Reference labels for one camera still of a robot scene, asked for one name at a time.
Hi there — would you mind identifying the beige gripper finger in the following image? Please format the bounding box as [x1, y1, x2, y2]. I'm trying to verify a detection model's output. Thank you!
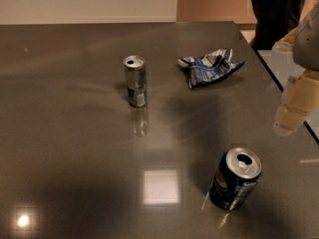
[272, 29, 296, 53]
[273, 70, 319, 136]

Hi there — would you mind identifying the blue pepsi can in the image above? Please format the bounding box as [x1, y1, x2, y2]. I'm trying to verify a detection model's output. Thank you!
[209, 147, 262, 210]

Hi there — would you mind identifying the silver redbull can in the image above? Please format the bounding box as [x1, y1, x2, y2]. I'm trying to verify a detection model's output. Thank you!
[124, 55, 147, 108]

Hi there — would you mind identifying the person in dark clothes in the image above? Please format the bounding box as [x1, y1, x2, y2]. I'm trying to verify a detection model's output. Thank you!
[251, 0, 305, 51]

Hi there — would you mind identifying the crumpled blue chip bag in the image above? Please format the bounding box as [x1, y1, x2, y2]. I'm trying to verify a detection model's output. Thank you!
[177, 48, 245, 89]

